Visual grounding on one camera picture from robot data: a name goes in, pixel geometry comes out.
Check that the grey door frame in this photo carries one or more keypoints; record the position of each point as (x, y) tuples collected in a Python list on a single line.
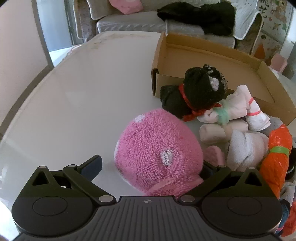
[(42, 34)]

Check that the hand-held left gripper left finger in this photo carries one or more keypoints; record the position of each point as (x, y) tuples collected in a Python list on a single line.
[(93, 166)]

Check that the grey sofa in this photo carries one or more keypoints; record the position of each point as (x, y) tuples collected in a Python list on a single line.
[(138, 23)]

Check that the orange sock bundle green band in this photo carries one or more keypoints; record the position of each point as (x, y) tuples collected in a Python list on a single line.
[(277, 139)]

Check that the white terry sock bundle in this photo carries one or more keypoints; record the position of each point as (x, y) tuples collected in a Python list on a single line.
[(245, 148)]

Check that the white quilted sofa cover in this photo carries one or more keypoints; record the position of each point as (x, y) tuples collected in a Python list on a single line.
[(246, 20)]

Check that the pink stool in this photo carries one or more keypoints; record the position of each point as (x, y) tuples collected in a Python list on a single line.
[(278, 62)]

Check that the white desktop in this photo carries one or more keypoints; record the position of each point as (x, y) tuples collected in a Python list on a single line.
[(81, 92)]

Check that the pink cushion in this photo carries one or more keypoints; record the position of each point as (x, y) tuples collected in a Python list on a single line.
[(126, 5)]

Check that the light pink fluffy sock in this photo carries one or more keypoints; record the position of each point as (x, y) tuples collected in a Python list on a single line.
[(215, 155)]

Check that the white sock bundle green band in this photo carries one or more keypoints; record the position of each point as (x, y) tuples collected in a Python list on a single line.
[(215, 115)]

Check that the pink fluffy sock bundle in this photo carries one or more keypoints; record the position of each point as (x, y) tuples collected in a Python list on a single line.
[(157, 143)]

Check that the dark sock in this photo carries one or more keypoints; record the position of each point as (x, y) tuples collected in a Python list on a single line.
[(291, 162)]

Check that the black garment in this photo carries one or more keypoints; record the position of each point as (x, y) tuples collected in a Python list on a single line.
[(208, 16)]

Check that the grey sock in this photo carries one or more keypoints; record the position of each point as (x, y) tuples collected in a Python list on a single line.
[(275, 121)]

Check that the cream rolled sock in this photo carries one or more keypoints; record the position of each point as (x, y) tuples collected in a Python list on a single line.
[(215, 133)]

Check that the floral wall poster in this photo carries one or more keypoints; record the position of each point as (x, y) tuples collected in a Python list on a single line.
[(275, 23)]

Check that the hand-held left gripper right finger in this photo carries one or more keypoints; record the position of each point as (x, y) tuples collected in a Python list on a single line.
[(209, 172)]

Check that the cardboard box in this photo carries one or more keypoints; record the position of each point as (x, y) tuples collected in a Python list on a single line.
[(208, 55)]

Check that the black sock bundle red band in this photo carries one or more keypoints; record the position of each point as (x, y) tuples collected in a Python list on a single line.
[(198, 88)]

